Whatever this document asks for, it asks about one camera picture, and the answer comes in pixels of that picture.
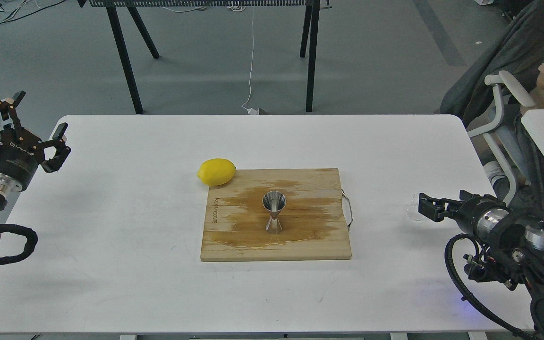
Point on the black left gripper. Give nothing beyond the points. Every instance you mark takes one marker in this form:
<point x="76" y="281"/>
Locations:
<point x="21" y="154"/>

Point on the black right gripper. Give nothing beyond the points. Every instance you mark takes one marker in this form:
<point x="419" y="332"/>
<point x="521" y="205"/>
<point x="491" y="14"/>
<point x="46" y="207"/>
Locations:
<point x="475" y="214"/>

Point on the small clear glass cup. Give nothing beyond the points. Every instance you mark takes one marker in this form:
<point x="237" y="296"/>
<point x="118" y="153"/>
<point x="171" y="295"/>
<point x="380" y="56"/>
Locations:
<point x="412" y="209"/>

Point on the steel double jigger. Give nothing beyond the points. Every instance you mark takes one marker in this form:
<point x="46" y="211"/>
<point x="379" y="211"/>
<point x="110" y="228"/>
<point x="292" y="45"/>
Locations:
<point x="274" y="202"/>

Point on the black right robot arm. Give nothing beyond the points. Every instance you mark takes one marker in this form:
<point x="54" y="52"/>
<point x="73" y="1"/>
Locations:
<point x="509" y="249"/>

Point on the white office chair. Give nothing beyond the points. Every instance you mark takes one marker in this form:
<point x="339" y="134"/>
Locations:
<point x="509" y="96"/>

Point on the wooden cutting board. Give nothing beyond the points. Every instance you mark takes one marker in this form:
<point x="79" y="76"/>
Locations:
<point x="313" y="224"/>

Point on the person in tan shirt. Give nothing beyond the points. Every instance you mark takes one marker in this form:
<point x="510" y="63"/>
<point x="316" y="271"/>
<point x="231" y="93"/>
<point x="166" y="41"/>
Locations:
<point x="520" y="51"/>

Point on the yellow lemon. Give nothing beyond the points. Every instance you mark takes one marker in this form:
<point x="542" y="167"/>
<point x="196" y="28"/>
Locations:
<point x="216" y="172"/>

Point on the black metal background table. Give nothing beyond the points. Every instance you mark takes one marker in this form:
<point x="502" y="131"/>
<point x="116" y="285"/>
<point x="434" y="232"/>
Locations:
<point x="208" y="44"/>

